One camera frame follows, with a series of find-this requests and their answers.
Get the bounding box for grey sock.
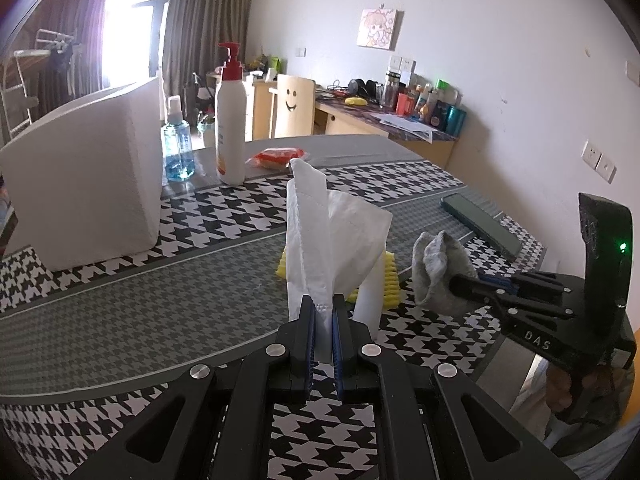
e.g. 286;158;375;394
411;231;478;318

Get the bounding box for yellow foam net sleeve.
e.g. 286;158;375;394
276;250;400;310

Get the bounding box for white tissue paper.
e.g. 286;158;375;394
285;158;393;363

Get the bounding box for person's right hand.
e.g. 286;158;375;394
544;364;600;415

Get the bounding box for dark green phone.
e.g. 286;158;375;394
440;193;522;261

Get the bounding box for houndstooth table cloth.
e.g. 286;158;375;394
1;136;546;479

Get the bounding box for papers on desk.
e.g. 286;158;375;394
372;113;434;143

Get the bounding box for teal cans on desk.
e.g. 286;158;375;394
428;101;466;138

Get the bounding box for yellow object on desk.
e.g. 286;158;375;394
344;96;368;106

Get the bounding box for wooden desk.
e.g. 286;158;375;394
244;80;457;169

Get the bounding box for red snack packet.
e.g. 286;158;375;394
246;146;307;170

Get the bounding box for wooden smiley chair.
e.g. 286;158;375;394
270;74;316;139

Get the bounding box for blue spray bottle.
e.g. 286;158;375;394
160;96;195;182

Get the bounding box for white foam box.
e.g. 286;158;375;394
1;78;163;272

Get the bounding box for white lotion pump bottle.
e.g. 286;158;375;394
215;41;246;186

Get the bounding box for metal bunk bed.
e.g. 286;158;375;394
1;28;75;145

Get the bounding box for right grey curtain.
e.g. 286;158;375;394
162;0;250;96

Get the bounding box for grey curtain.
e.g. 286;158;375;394
162;0;250;96
37;0;106;112

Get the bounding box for left grey curtain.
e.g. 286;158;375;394
37;0;106;112

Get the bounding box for wall power socket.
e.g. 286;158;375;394
582;141;617;183

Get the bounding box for anime wall picture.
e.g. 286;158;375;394
357;8;397;50

